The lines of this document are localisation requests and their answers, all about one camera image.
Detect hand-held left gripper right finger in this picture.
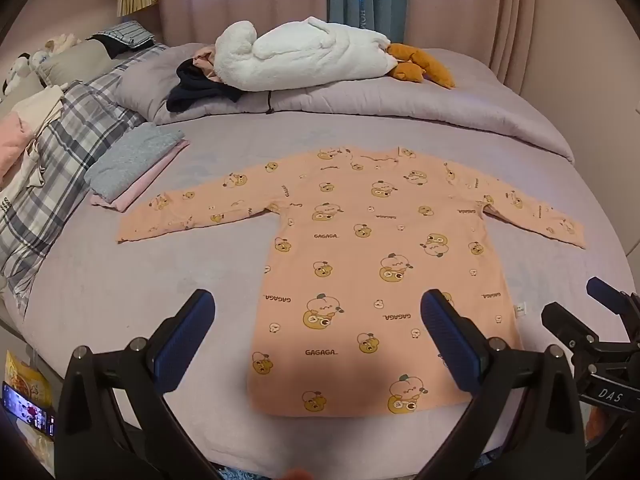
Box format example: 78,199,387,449
415,289,587,480

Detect white plush goose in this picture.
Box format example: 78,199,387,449
214,16,457,93

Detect plaid quilt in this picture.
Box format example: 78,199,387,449
0,44,171,311

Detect cream plush toy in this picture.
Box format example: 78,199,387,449
30,34,81,68

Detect smartphone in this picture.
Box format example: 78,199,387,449
1,381,56,436

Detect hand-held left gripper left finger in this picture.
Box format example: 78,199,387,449
54,289,221,480

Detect pink fluffy garment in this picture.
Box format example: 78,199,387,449
0,110,36,186

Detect lavender bed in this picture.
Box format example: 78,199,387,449
25,47,640,466

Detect orange printed shirt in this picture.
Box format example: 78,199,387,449
116,145,587,417

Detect yellow snack packet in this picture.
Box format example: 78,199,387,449
5,350,53,408

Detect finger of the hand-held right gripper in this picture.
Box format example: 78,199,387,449
586,276,640,333
541,301,640,361

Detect folded grey-blue towel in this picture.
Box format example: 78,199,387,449
84,122,185,200

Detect white plush dog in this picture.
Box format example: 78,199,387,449
0,52,33,96

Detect navy garment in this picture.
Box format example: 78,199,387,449
166,58,246,113

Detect folded pink cloth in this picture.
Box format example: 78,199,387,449
90,139,191,212

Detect lavender duvet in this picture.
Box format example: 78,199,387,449
112,42,576,166

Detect beige pillow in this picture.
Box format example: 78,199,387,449
37,37,126,88

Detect cream garment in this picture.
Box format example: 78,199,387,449
0,85,66,241

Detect striped pillow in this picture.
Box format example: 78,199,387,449
86,21,157,58

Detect pink drape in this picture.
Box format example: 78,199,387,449
404,0,551,91

